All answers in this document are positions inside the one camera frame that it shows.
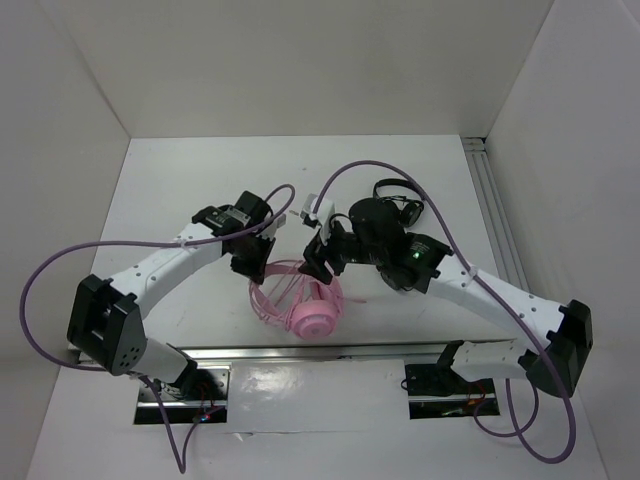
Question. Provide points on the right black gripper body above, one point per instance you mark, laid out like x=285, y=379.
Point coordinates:
x=344, y=247

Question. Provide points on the pink headphones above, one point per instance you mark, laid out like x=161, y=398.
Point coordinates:
x=298, y=303

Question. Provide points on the aluminium rail right side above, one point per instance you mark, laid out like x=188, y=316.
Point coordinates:
x=508, y=265

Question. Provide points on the aluminium rail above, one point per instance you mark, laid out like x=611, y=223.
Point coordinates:
x=508, y=265
x=325, y=352

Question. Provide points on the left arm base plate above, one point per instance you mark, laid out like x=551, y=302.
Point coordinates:
x=206, y=401

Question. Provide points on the lower black headphones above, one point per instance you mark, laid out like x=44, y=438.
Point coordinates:
x=398, y=278

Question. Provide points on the black headphones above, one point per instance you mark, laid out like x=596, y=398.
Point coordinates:
x=406, y=211
x=398, y=278

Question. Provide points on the aluminium rail front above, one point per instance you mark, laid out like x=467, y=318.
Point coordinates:
x=325, y=352

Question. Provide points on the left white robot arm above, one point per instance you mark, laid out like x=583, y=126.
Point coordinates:
x=107, y=317

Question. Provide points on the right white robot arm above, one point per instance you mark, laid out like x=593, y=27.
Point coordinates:
x=549, y=342

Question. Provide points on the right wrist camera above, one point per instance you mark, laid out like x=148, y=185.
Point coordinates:
x=317, y=213

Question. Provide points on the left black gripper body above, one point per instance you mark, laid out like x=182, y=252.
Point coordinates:
x=249, y=260

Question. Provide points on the upper black headphones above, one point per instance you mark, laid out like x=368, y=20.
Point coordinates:
x=406, y=211

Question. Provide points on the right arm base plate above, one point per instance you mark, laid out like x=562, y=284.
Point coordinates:
x=434, y=393

